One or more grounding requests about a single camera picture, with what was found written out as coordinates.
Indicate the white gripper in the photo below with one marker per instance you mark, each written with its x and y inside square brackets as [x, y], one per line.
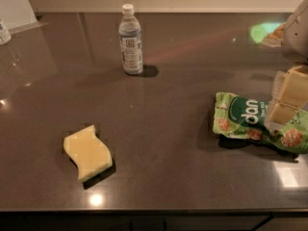
[296, 38]

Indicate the white board leaning on wall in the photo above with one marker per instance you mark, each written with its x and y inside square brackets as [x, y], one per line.
[17, 13]

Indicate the clear plastic water bottle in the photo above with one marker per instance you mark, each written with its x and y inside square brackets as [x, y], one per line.
[130, 41]

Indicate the green rice chip bag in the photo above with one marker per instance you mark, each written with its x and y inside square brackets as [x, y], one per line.
[241, 118]

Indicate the yellow sponge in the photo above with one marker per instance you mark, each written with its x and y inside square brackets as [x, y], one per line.
[88, 153]

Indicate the white container at left edge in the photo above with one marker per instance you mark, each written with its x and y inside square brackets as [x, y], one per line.
[5, 36]

